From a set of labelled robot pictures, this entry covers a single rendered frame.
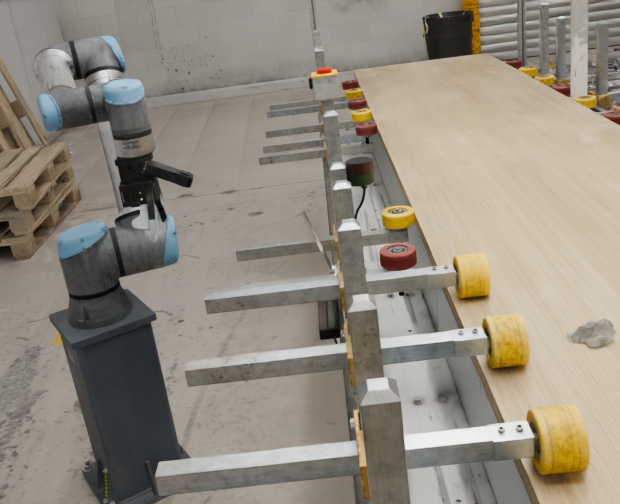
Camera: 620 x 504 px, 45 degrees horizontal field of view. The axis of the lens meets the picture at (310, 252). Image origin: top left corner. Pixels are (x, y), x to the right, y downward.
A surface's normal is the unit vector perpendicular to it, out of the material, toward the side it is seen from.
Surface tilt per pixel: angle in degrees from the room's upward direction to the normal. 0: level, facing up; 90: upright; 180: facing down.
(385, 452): 90
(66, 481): 0
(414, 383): 0
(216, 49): 90
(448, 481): 0
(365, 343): 90
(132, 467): 90
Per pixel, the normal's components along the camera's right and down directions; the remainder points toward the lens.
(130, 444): 0.54, 0.25
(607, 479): -0.12, -0.92
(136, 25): 0.04, 0.36
